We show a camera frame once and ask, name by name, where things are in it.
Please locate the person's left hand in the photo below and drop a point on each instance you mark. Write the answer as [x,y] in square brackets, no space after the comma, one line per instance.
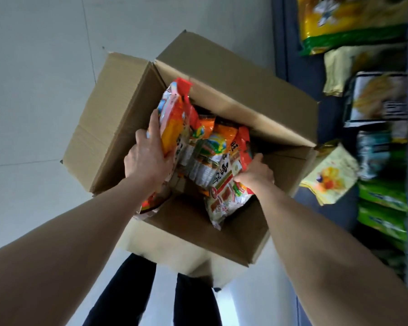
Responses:
[144,162]

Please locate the person's right hand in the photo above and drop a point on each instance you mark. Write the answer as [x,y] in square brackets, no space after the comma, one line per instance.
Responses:
[256,176]

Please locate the person's right fingers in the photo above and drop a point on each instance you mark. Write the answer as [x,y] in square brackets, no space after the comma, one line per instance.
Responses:
[250,169]

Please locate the person's left fingers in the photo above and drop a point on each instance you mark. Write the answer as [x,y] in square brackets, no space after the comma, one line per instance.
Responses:
[153,127]

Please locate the pink orange snack packet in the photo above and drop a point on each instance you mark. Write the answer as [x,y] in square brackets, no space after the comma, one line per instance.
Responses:
[173,118]

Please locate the white red snack packet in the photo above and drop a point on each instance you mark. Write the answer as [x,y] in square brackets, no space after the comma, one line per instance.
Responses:
[224,196]

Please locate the person's left forearm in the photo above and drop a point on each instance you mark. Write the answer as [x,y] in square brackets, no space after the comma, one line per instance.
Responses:
[71,247]

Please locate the person's right forearm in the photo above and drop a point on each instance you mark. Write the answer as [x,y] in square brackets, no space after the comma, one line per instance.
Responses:
[326,261]

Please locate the brown cardboard box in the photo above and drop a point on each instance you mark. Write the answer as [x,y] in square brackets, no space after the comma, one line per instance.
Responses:
[122,108]

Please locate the orange green snack packet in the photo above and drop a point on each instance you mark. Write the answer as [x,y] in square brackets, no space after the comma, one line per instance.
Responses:
[214,145]

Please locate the pale yellow orange-print packet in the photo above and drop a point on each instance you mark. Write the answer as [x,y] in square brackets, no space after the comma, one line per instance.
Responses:
[333,173]

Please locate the blue metal shelf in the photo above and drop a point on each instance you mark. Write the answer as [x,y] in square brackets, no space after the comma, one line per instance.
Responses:
[306,71]

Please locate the silver blue snack packet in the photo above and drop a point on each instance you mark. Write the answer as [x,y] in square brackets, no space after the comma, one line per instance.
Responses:
[372,152]

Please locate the black white snack packet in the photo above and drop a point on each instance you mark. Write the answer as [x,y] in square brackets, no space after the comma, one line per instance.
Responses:
[374,98]

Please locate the pale yellow snack packet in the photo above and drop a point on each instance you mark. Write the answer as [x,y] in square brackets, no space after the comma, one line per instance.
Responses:
[346,64]

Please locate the person's right leg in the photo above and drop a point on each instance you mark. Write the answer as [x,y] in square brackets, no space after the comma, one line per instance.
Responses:
[195,302]

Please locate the person's leg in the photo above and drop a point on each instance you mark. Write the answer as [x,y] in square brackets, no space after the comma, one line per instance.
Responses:
[195,302]
[125,295]

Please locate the dark green snack packet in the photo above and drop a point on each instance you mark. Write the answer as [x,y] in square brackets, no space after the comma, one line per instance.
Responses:
[391,258]

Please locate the person's left leg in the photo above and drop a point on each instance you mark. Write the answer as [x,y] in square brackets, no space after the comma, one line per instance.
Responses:
[125,295]

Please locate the large yellow green bag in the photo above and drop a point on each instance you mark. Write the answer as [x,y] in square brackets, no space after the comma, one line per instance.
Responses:
[350,20]

